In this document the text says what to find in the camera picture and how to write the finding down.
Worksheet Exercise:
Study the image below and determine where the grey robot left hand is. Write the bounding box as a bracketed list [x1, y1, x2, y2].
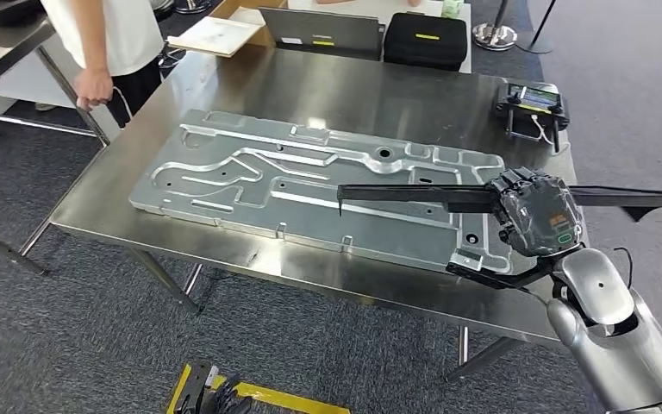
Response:
[173, 360, 253, 414]

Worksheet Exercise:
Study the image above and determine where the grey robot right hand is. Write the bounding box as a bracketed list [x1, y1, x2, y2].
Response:
[486, 166, 587, 260]

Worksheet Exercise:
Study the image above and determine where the person's hand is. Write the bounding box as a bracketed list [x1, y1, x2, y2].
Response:
[73, 67, 116, 112]

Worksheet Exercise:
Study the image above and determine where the black plastic plate part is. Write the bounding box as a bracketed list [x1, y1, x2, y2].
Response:
[336, 184, 662, 224]

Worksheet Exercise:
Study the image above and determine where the stainless steel workbench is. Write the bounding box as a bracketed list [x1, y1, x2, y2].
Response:
[18, 48, 590, 385]

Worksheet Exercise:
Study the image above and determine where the person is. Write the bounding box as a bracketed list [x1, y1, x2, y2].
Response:
[40, 0, 165, 129]

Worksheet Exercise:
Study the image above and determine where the yellow floor tape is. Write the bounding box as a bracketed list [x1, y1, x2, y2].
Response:
[165, 362, 352, 414]

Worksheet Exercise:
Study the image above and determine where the stainless steel side table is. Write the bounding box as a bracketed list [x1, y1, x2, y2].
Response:
[0, 0, 112, 147]

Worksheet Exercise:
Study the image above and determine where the black remote controller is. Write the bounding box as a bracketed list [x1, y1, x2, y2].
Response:
[493, 82, 571, 154]

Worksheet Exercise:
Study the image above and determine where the black flat object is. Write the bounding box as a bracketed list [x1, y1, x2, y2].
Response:
[0, 0, 44, 27]

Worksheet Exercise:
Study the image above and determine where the white flat board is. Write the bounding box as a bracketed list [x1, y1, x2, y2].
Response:
[166, 16, 264, 59]

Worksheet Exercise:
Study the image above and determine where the black thin floor stand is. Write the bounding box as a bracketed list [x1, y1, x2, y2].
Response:
[516, 0, 558, 55]

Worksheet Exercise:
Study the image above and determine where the black carrying case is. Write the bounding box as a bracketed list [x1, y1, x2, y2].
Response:
[383, 12, 469, 72]

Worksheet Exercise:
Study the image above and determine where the large aluminium stamped panel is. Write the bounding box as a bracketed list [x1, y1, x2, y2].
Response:
[128, 108, 516, 275]

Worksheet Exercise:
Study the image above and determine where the grey laptop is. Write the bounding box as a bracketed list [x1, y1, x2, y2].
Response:
[259, 6, 386, 62]

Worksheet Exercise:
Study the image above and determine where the white table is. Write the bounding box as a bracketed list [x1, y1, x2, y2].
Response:
[288, 0, 473, 74]

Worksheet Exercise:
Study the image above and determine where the white cable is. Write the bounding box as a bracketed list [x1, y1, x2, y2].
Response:
[530, 113, 555, 147]

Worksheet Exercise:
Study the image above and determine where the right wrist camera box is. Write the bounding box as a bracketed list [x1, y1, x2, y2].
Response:
[446, 249, 558, 291]

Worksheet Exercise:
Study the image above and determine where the black cable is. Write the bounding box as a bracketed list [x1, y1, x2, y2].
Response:
[608, 247, 634, 290]

